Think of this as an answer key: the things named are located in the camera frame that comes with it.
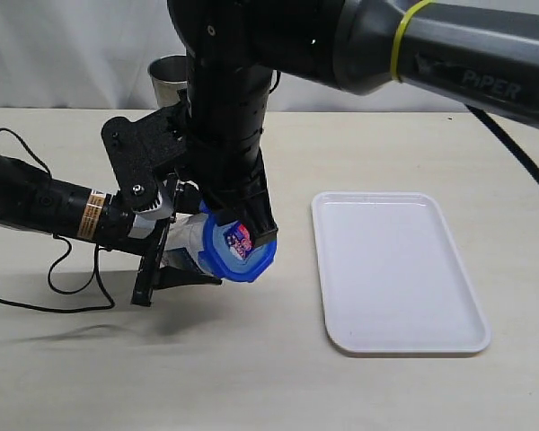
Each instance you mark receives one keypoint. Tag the stainless steel cup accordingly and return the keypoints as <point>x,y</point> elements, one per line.
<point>168,76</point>

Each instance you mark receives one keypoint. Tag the clear plastic container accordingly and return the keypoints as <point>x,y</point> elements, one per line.
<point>184,243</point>

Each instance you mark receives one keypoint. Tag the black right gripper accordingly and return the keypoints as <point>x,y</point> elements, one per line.
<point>220,152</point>

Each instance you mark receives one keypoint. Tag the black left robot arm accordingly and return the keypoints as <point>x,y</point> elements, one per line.
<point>30,200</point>

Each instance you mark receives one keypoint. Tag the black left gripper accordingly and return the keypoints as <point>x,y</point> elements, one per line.
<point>124,230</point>

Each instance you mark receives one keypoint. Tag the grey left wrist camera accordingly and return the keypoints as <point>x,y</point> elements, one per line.
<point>150,215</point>

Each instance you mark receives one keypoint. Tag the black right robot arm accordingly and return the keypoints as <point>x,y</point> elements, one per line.
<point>487,59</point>

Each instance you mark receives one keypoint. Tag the white backdrop cloth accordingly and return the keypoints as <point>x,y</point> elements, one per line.
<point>95,55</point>

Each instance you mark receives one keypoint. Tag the white plastic tray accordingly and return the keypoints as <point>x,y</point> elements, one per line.
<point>391,277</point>

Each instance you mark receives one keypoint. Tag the blue plastic lid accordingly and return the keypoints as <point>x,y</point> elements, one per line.
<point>228,252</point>

